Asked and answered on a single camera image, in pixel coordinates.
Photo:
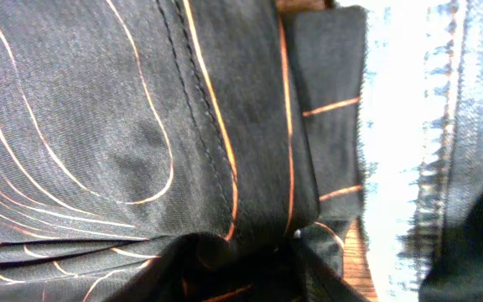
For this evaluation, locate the black printed cycling jersey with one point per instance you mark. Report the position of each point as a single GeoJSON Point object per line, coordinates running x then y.
{"type": "Point", "coordinates": [172, 150]}

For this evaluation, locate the black and white shirt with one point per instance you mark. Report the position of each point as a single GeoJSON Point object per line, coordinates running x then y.
{"type": "Point", "coordinates": [420, 149]}

